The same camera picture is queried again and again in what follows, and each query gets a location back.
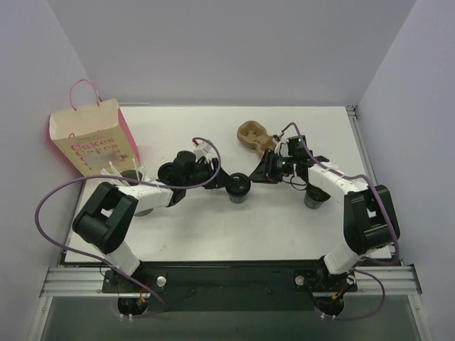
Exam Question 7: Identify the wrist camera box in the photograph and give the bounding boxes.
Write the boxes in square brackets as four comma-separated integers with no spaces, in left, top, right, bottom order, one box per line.
[193,141,213,161]
[272,134,287,154]

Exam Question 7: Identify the brown cardboard cup carrier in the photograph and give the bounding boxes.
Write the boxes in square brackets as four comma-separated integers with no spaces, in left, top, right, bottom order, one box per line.
[237,120,277,156]

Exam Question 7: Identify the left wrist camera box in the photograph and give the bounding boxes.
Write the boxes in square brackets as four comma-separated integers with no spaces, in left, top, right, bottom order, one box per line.
[193,141,213,161]

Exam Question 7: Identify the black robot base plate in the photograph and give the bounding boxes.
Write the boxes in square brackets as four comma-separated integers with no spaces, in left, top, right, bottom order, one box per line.
[102,260,357,316]

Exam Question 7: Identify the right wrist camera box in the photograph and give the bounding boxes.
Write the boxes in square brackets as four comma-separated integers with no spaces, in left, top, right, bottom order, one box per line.
[272,134,287,154]

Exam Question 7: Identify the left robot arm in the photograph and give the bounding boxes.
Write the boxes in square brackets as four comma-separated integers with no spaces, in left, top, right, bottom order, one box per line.
[73,151,235,292]

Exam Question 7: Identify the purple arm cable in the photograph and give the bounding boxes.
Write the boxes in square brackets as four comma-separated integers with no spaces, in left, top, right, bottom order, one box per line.
[279,122,405,320]
[34,136,223,319]

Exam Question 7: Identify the dark transparent coffee cup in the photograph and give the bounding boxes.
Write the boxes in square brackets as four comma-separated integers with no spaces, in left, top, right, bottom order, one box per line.
[228,191,247,204]

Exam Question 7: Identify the black cup lid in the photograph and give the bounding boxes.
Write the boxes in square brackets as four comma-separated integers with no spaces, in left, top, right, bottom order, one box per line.
[226,173,251,197]
[157,162,180,185]

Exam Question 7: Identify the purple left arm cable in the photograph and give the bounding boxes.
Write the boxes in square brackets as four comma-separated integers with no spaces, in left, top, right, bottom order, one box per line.
[34,136,223,319]

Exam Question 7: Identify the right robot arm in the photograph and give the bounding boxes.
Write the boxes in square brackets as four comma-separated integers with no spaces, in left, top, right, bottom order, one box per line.
[250,136,400,290]

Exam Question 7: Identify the pink and beige paper bag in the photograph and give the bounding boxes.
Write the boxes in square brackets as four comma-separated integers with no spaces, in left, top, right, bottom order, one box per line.
[49,79,141,176]

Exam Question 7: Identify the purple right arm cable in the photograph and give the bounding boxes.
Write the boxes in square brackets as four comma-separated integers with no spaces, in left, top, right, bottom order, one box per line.
[279,122,405,320]

